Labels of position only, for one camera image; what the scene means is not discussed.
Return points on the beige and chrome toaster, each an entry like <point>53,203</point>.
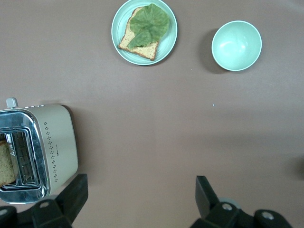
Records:
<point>59,142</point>

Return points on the pale green plate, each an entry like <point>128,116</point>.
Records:
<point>118,28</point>

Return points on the brown bread slice with lettuce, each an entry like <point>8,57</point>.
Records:
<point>147,48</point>

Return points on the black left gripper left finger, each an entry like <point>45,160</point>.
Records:
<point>54,211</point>

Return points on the green lettuce leaf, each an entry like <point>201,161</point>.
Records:
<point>149,23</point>

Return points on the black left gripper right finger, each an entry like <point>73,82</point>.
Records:
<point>225,216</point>

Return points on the pale green bowl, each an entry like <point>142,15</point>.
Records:
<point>236,46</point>

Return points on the bread slice in toaster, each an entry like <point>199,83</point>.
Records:
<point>6,164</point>

